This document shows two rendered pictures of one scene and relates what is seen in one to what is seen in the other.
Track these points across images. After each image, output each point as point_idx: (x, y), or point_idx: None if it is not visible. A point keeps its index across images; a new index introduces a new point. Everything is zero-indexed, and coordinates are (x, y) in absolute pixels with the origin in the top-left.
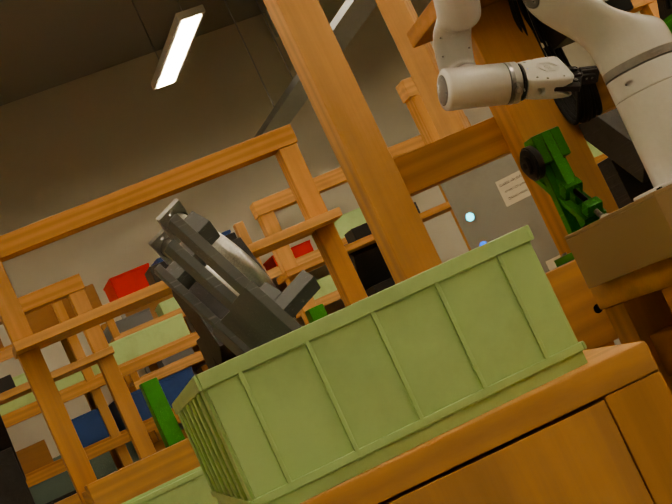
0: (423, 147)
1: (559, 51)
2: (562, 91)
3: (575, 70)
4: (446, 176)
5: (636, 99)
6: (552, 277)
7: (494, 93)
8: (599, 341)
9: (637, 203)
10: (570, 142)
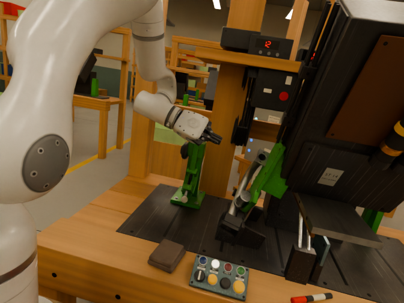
0: (177, 106)
1: (252, 107)
2: (190, 139)
3: (210, 133)
4: None
5: None
6: (38, 248)
7: (155, 119)
8: (47, 286)
9: None
10: (227, 146)
